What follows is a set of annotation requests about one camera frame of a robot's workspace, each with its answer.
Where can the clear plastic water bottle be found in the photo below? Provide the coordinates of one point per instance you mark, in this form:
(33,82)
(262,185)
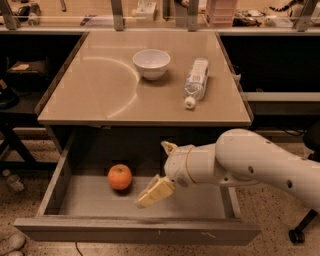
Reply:
(195,85)

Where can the pink stacked trays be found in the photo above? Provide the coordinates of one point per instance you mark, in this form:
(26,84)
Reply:
(220,13)

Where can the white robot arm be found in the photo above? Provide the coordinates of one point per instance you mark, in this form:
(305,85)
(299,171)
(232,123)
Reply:
(238,157)

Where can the white shoe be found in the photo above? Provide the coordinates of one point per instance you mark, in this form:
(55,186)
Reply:
(11,246)

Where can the white ceramic bowl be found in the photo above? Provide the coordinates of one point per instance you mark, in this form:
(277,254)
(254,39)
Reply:
(151,64)

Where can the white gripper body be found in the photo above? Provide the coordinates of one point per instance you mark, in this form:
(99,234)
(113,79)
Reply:
(176,164)

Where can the grey counter cabinet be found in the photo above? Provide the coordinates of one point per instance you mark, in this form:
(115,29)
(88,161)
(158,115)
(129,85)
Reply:
(101,87)

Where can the small clear jar on floor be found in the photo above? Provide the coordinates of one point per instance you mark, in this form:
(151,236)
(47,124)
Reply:
(13,181)

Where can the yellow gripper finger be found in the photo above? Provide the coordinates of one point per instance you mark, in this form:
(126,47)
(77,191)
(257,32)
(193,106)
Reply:
(158,189)
(168,147)

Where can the orange fruit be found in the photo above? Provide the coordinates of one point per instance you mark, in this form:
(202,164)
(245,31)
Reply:
(119,177)

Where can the grey open drawer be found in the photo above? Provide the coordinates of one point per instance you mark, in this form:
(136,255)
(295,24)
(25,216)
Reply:
(80,205)

